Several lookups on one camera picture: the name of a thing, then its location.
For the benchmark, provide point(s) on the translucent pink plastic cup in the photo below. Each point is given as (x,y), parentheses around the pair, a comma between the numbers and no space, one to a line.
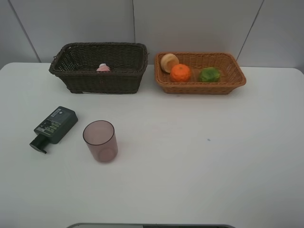
(101,140)

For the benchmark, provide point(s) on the orange tangerine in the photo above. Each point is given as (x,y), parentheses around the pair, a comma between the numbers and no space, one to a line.
(180,73)

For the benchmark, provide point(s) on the dark brown wicker basket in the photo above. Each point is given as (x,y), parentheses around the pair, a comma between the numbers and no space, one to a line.
(76,65)

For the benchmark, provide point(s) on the green lime fruit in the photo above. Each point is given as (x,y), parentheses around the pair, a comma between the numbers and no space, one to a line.
(209,75)

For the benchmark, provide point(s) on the pink lotion bottle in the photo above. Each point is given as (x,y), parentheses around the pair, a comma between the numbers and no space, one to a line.
(103,68)

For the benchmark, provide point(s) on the light brown wicker basket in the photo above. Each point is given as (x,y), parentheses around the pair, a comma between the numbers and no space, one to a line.
(231,76)

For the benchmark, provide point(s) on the dark green pump bottle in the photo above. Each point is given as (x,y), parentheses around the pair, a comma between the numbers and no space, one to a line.
(53,128)

